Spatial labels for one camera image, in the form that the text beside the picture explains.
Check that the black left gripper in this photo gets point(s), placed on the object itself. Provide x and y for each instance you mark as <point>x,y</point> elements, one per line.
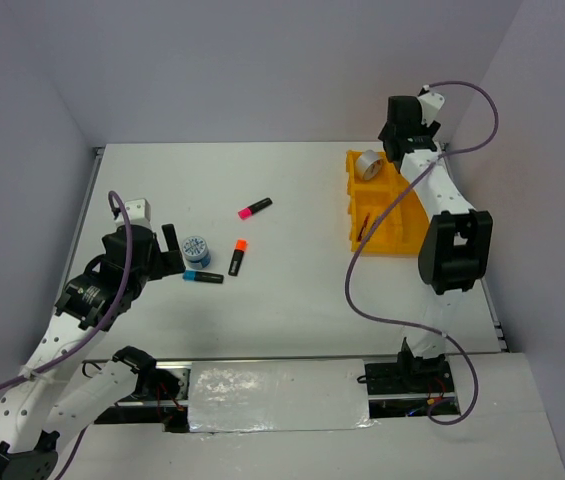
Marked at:
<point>170,261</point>

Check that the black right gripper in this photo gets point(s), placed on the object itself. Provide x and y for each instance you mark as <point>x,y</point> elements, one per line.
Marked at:
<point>431,130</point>

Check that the blue highlighter marker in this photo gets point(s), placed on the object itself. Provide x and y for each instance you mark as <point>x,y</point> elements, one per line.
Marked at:
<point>203,277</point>

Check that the orange highlighter marker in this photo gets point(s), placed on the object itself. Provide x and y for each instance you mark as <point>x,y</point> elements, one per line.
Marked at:
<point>237,257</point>

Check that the pink highlighter marker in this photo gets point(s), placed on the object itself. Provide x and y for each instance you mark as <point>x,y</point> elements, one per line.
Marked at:
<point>254,208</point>

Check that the red gel pen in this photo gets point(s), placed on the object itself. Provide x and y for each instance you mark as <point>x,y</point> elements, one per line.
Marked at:
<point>363,228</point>

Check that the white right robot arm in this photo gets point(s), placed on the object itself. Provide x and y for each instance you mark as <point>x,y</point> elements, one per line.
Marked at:
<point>454,252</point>

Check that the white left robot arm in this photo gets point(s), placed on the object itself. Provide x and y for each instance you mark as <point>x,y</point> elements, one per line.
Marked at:
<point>37,416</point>

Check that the yellow compartment tray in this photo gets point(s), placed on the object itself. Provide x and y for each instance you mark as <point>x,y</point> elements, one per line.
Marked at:
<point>402,232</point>

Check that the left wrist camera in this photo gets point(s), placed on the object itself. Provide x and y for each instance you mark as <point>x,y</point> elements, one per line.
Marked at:
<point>139,212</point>

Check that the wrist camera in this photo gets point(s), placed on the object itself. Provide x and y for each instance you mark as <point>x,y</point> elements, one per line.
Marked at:
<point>139,212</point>
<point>431,102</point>

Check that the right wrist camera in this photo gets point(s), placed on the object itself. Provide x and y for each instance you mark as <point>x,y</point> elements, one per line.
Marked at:
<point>431,102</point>

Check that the left table aluminium rail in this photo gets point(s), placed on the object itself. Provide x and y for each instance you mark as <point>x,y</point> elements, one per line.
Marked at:
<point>97,159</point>

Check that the table aluminium rail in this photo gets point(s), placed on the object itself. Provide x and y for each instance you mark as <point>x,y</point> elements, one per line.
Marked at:
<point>486,292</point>
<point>97,159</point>

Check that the right table aluminium rail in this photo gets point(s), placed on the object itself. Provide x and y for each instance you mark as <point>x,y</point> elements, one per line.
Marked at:
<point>486,292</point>

